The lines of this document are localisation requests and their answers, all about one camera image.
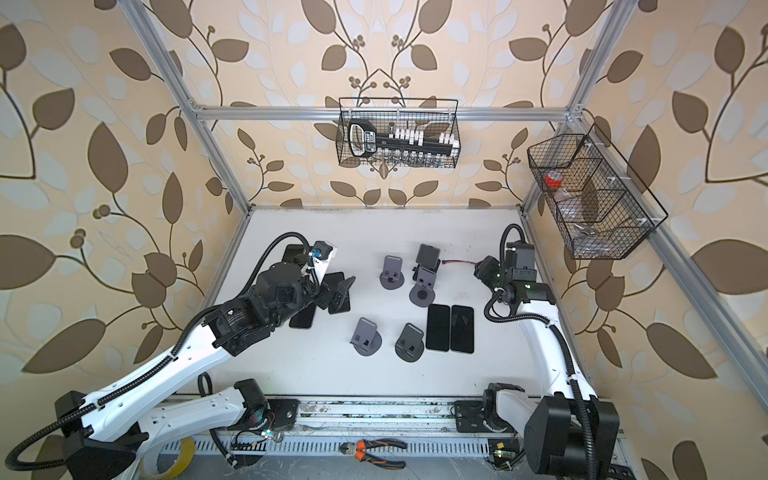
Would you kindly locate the wire basket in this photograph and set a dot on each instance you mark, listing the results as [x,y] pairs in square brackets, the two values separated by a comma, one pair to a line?
[605,207]
[432,114]

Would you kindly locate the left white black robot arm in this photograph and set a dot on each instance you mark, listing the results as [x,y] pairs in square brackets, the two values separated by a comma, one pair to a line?
[101,434]

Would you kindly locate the right wire basket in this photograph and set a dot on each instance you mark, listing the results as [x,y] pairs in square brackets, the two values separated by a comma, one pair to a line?
[605,207]

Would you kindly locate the red capped bottle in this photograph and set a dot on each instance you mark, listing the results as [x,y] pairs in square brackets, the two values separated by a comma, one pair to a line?
[553,180]

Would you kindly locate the front left grey phone stand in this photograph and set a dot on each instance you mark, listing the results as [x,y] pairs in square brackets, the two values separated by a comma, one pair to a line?
[366,339]

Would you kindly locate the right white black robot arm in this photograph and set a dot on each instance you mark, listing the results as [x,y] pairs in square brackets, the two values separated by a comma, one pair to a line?
[569,432]

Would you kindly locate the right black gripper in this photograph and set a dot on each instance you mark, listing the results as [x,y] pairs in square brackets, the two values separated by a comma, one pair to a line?
[485,270]

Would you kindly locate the red-edged black phone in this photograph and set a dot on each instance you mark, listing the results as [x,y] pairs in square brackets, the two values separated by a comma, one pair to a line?
[304,318]

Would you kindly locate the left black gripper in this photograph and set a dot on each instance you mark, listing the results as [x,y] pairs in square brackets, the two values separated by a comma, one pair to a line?
[322,296]

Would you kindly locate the back left grey phone stand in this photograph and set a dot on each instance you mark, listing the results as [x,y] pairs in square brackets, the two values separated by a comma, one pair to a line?
[391,277]

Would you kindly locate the middle grey phone stand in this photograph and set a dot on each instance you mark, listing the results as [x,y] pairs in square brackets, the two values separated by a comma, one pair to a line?
[422,293]

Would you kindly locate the yellow tape roll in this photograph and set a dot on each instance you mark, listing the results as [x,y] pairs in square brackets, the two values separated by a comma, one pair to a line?
[149,463]

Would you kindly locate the black socket tool set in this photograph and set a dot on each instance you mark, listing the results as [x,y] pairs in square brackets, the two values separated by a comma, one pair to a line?
[364,141]

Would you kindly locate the back wire basket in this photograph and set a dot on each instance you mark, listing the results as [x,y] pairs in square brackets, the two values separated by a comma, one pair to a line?
[432,114]

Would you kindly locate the front right grey phone stand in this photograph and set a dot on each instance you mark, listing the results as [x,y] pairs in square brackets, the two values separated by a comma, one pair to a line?
[410,346]

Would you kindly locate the grey phone stand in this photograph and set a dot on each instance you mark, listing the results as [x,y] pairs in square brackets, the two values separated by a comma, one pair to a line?
[422,293]
[410,346]
[366,339]
[391,277]

